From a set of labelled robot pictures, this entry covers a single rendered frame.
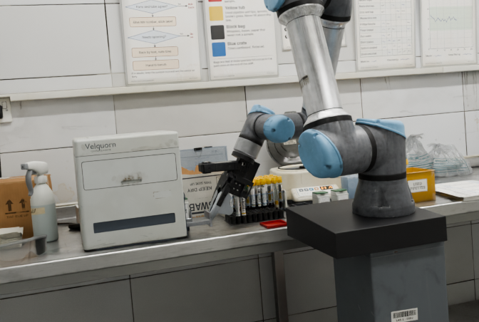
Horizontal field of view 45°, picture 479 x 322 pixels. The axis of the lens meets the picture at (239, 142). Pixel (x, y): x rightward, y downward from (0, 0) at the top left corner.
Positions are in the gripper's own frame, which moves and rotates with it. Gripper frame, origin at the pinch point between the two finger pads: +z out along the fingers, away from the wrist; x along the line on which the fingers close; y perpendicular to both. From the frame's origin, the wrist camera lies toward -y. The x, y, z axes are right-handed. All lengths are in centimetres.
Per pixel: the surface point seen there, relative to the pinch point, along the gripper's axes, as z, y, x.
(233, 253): 7.1, 9.4, -5.4
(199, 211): 1.2, 3.6, 25.1
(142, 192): 1.4, -21.4, -4.4
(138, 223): 9.4, -18.8, -4.2
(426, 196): -33, 64, -1
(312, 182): -23.8, 36.4, 23.5
